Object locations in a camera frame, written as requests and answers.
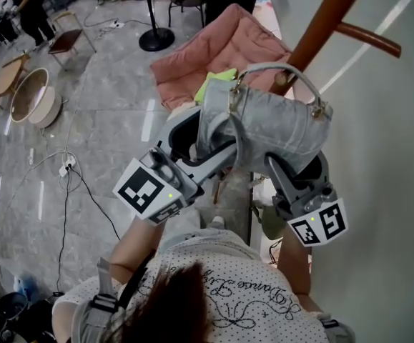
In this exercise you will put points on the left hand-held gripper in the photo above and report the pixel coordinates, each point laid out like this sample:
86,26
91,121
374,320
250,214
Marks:
140,191

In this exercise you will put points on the round white basin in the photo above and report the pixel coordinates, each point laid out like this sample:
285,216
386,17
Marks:
31,95

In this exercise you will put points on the white dotted shirt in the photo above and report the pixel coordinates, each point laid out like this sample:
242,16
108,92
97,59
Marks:
242,284

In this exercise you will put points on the black round chair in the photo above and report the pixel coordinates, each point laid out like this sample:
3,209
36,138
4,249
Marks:
10,316

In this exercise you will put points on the white power strip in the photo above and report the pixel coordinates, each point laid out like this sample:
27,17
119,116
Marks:
116,24
67,166

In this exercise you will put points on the grey handbag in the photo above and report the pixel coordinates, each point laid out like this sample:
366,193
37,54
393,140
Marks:
274,120

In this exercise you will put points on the olive green bag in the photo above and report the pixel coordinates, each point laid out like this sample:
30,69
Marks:
272,223

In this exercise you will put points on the brown wooden coat rack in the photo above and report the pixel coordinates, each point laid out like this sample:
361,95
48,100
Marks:
321,16

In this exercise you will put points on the white shoe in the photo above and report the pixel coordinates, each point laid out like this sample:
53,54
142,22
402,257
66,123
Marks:
215,223

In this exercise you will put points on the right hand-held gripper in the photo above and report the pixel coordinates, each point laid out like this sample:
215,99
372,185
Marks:
331,220

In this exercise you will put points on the low wooden table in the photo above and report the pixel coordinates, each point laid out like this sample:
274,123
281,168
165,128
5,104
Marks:
4,80

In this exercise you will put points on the person's right forearm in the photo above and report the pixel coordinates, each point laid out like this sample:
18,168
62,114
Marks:
294,266

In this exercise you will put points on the pink cushioned chair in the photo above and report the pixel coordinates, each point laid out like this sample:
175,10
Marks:
192,70

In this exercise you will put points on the light grey trousers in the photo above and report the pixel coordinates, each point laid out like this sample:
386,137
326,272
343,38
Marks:
199,232

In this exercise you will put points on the person's left forearm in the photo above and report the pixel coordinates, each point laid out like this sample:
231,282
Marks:
135,245

